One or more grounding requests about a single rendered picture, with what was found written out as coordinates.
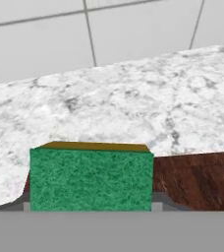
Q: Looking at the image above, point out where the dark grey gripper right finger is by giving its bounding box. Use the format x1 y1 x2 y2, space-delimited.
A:
150 191 193 213

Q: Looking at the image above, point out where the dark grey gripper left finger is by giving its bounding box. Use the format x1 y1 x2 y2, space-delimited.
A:
0 192 31 213

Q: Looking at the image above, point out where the green and yellow sponge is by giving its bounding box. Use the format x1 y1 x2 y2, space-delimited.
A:
29 141 155 213

